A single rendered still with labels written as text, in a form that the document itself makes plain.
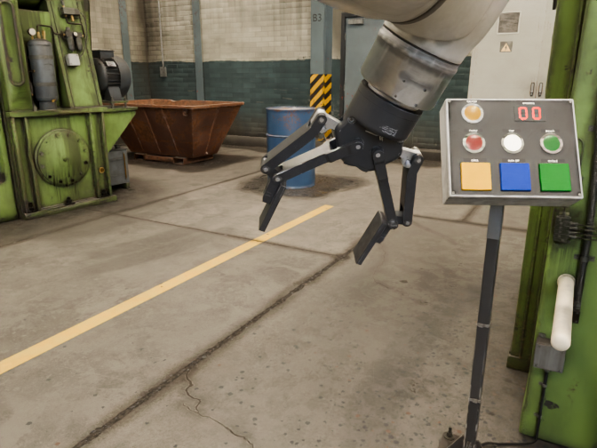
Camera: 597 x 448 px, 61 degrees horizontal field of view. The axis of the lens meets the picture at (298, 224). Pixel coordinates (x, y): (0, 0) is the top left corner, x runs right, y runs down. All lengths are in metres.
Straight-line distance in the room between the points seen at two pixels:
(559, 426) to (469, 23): 1.76
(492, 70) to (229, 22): 4.59
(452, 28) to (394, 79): 0.07
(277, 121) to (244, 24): 3.76
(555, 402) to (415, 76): 1.66
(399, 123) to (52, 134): 4.77
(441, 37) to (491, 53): 6.47
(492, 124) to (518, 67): 5.45
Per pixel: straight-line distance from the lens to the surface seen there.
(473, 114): 1.47
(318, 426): 2.04
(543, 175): 1.46
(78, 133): 5.36
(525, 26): 6.94
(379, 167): 0.59
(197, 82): 9.86
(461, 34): 0.52
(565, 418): 2.09
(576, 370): 2.00
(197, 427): 2.07
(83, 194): 5.44
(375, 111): 0.55
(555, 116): 1.54
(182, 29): 10.08
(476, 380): 1.79
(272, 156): 0.59
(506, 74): 6.94
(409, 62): 0.53
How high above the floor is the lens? 1.27
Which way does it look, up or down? 17 degrees down
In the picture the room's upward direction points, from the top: straight up
